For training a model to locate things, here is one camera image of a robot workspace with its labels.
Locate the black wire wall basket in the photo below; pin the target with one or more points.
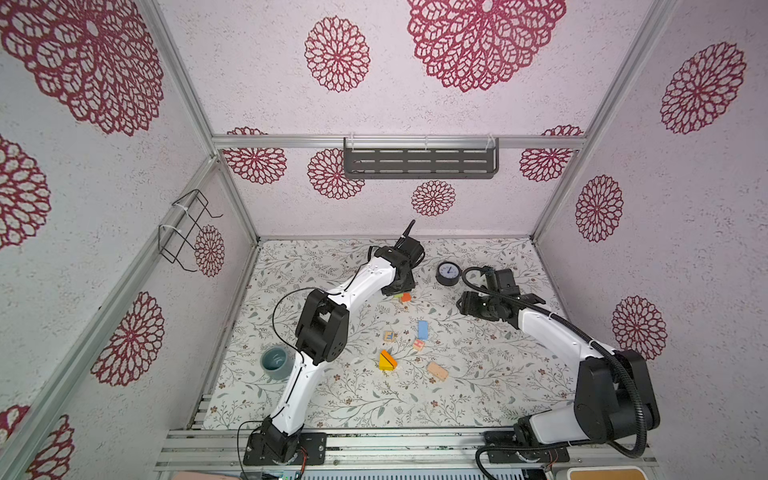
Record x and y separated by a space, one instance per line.
193 242

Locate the black round pressure gauge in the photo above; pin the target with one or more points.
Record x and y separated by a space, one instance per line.
448 273

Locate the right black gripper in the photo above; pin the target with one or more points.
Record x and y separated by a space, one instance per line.
467 305

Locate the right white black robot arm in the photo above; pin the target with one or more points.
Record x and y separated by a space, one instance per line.
613 404

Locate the grey slotted wall shelf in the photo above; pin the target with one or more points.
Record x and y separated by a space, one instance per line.
420 163

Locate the blue wood block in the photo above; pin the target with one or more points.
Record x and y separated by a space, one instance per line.
422 330

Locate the orange white box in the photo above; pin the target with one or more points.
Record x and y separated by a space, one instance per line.
602 473

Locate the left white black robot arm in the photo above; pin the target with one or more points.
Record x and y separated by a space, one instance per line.
321 337

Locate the yellow orange triangle block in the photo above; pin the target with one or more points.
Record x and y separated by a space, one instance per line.
387 362

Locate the natural wood rectangular block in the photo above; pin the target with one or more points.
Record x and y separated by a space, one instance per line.
437 371

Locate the teal ceramic cup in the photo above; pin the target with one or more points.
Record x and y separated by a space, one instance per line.
277 362

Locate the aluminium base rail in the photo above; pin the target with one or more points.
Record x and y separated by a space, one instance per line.
380 452

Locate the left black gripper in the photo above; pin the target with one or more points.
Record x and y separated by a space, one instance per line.
408 285

